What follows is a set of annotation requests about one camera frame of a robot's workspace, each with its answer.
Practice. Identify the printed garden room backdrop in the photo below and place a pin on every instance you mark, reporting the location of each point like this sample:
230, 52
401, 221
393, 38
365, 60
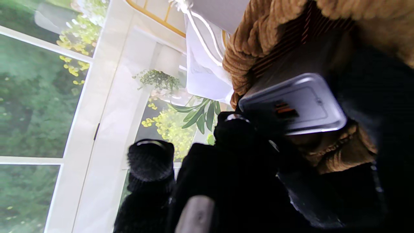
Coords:
48, 113

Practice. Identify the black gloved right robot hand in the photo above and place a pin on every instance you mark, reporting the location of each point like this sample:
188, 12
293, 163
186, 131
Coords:
226, 181

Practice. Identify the grey charger head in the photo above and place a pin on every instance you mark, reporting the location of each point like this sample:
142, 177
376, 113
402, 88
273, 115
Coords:
304, 103

